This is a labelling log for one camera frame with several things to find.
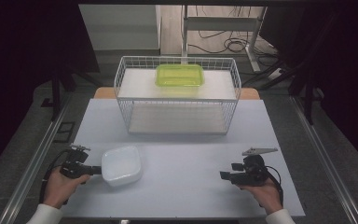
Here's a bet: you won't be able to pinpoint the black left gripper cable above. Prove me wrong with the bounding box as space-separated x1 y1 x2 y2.
38 148 73 205

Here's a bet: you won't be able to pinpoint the green plastic container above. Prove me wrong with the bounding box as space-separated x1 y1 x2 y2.
154 63 205 88

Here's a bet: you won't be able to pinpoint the black stand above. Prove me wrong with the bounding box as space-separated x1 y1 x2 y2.
49 60 103 123
241 57 324 126

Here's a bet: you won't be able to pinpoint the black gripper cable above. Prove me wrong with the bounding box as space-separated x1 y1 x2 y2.
265 165 284 207
38 148 73 205

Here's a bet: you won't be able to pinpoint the black floor frame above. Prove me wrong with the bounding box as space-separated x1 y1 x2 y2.
53 120 76 144

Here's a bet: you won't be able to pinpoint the white wire rack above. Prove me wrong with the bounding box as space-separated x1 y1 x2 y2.
114 55 242 135

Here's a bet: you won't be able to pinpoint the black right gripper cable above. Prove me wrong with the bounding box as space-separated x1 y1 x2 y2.
265 165 284 207

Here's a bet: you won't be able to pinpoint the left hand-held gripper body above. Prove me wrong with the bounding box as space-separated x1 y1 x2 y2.
59 143 91 180

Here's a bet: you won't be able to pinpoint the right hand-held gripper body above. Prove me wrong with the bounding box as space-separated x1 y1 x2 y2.
228 147 279 188

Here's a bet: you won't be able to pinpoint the wooden table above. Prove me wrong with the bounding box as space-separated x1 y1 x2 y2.
92 87 261 101

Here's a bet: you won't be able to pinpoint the black floor cables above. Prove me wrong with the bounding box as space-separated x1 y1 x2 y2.
187 5 282 57

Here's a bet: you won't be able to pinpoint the white metal desk frame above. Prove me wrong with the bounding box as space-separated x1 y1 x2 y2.
181 4 269 73

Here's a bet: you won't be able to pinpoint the person's left hand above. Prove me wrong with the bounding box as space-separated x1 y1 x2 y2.
42 166 91 210

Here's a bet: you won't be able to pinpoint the aluminium rail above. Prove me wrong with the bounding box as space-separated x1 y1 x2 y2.
288 94 358 224
0 92 73 224

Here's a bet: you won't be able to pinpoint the person's right hand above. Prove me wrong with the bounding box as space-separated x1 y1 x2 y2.
237 177 284 217

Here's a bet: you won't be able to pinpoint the white square plastic container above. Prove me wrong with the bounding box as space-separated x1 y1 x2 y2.
101 145 144 188

